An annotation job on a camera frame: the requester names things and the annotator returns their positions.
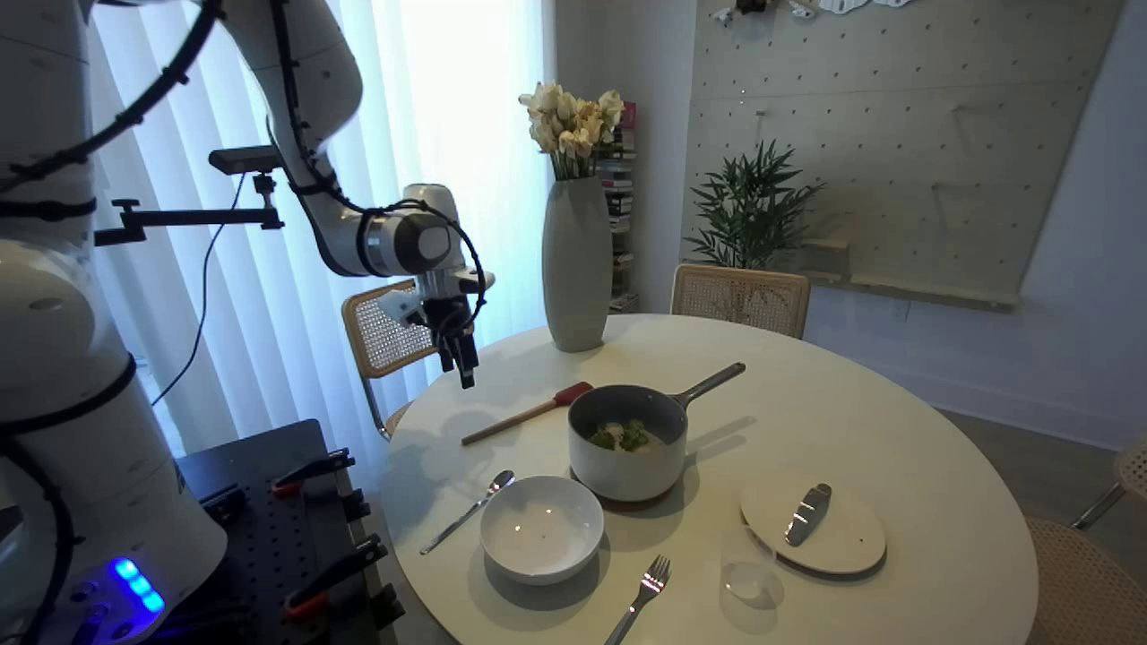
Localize black clamp with red handle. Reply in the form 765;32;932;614
268;448;360;499
285;532;392;624

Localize thin black camera cable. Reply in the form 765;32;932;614
148;175;247;411

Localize beige pegboard wall panel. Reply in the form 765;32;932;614
678;0;1126;313

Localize grey planter box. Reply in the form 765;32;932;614
766;235;855;286

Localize black camera on mount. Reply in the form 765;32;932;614
210;141;292;180

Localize green potted plant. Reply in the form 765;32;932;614
685;141;826;273

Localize tan seat chair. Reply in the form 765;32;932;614
1024;440;1147;645

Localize green vegetable pieces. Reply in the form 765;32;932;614
590;417;661;456

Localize black perforated robot table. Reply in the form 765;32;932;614
164;417;410;645

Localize grey ribbed vase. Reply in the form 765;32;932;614
538;175;617;353

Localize small clear glass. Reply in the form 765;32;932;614
716;555;790;615

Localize white ceramic bowl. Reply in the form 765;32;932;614
477;472;611;589

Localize metal fork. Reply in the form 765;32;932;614
603;553;676;645

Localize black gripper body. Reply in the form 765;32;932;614
418;289;482;352

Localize cream flower bouquet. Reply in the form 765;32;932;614
518;82;629;185

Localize white pot with long handle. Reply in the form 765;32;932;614
566;357;748;507

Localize metal spoon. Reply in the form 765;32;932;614
418;464;520;558

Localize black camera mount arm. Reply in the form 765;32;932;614
91;167;287;251

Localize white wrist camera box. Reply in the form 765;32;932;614
380;270;500;328

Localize rattan back chair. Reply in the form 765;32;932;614
671;260;814;344
340;280;444;440

